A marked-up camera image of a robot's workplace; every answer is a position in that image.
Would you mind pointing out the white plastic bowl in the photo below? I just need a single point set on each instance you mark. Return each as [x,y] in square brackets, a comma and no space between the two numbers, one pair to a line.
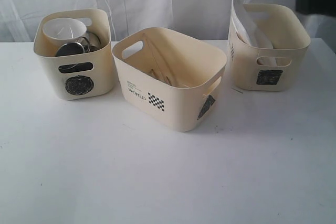
[60,31]

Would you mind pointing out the cream bin with triangle mark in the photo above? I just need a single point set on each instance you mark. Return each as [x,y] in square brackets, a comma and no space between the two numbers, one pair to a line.
[197,69]

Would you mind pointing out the white square plate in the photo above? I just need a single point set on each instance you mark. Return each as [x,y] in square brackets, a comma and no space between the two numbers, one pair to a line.
[246,29]

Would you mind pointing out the cream bin with circle mark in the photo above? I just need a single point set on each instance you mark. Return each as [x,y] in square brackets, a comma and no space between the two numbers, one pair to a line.
[77,85]

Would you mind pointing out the cream bin with square mark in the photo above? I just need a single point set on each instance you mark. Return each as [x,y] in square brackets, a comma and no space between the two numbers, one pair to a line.
[274,69]

